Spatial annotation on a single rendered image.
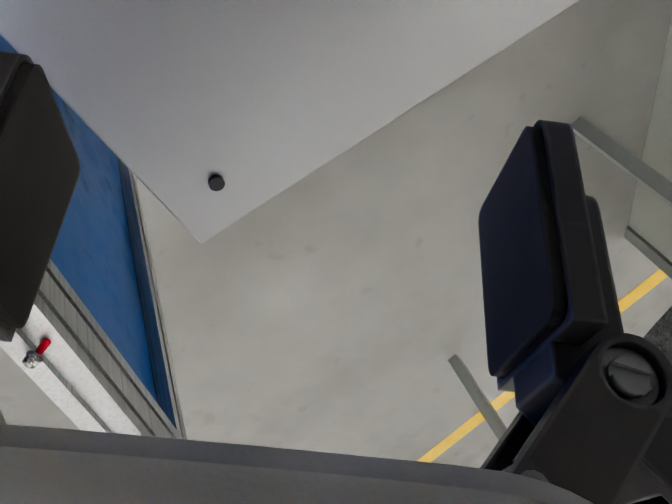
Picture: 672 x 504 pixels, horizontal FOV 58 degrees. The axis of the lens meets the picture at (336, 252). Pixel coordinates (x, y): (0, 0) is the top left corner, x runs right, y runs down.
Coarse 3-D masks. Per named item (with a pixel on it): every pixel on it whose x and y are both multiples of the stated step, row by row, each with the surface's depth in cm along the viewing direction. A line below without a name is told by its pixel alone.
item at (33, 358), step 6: (42, 342) 46; (48, 342) 46; (42, 348) 46; (30, 354) 46; (36, 354) 46; (24, 360) 46; (30, 360) 46; (36, 360) 46; (42, 360) 47; (30, 366) 46
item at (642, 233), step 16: (656, 96) 177; (656, 112) 179; (656, 128) 182; (656, 144) 184; (656, 160) 187; (640, 192) 200; (640, 208) 203; (656, 208) 196; (640, 224) 207; (656, 224) 199; (640, 240) 209; (656, 240) 202; (656, 256) 204
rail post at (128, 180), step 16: (128, 176) 113; (128, 192) 109; (128, 208) 106; (128, 224) 104; (144, 224) 108; (144, 240) 102; (144, 256) 96; (144, 272) 93; (144, 288) 90; (144, 304) 88; (160, 304) 93; (144, 320) 87; (160, 320) 88; (160, 336) 84; (160, 352) 81; (160, 368) 79; (160, 384) 77; (160, 400) 75; (176, 400) 78; (176, 416) 75
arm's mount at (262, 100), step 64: (0, 0) 23; (64, 0) 23; (128, 0) 24; (192, 0) 25; (256, 0) 26; (320, 0) 27; (384, 0) 28; (448, 0) 29; (512, 0) 30; (576, 0) 31; (64, 64) 25; (128, 64) 26; (192, 64) 26; (256, 64) 27; (320, 64) 29; (384, 64) 30; (448, 64) 31; (128, 128) 27; (192, 128) 28; (256, 128) 29; (320, 128) 31; (192, 192) 30; (256, 192) 32
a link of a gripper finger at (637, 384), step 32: (608, 352) 9; (640, 352) 9; (576, 384) 8; (608, 384) 9; (640, 384) 8; (544, 416) 8; (576, 416) 8; (608, 416) 8; (640, 416) 8; (512, 448) 10; (544, 448) 8; (576, 448) 8; (608, 448) 8; (640, 448) 8; (544, 480) 8; (576, 480) 8; (608, 480) 8
